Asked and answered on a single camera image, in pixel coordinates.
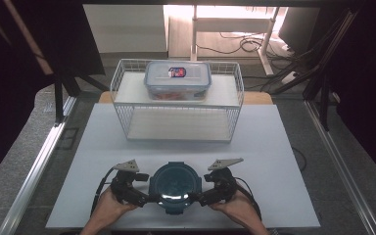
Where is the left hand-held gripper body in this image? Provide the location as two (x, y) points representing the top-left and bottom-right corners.
(110, 159), (150, 208)

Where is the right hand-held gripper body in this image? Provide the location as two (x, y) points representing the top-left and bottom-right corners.
(199, 158), (245, 208)

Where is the round dark teal food container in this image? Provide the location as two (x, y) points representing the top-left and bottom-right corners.
(148, 161), (204, 215)

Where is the white wire two-tier rack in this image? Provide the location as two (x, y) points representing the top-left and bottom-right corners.
(110, 58), (245, 143)

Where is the clear rectangular food container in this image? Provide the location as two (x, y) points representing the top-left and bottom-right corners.
(143, 60), (213, 102)

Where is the person's right hand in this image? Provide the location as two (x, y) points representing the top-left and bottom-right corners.
(208, 190), (262, 227)

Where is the wooden table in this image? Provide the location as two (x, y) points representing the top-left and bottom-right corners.
(97, 90), (274, 106)

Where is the black metal stand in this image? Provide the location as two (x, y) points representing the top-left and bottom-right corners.
(302, 9), (360, 132)
(53, 71), (111, 127)

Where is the white power strip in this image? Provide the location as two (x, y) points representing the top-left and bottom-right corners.
(279, 70), (298, 86)

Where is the black curtain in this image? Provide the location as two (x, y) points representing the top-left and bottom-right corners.
(319, 0), (376, 189)
(0, 0), (106, 191)

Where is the white cabinet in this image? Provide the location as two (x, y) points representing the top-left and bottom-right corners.
(81, 4), (169, 55)

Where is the left hand-held gripper cable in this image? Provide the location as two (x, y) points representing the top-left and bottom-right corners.
(90, 166), (118, 216)

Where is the hand-held gripper cable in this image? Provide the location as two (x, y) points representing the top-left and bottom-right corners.
(90, 166), (118, 216)
(234, 176), (263, 220)

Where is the right hand-held gripper cable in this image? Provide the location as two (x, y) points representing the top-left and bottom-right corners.
(234, 176), (263, 220)

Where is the thin black cable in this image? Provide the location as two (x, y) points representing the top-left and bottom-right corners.
(291, 146), (308, 172)

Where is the aluminium rail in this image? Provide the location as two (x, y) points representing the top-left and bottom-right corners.
(0, 96), (78, 235)
(304, 99), (376, 235)

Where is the black floor cable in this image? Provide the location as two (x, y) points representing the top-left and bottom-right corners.
(195, 31), (276, 56)

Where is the bundle of black cables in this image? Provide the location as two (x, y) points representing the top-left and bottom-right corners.
(243, 48), (325, 95)

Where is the white desk frame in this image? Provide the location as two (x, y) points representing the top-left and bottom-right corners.
(190, 4), (280, 76)

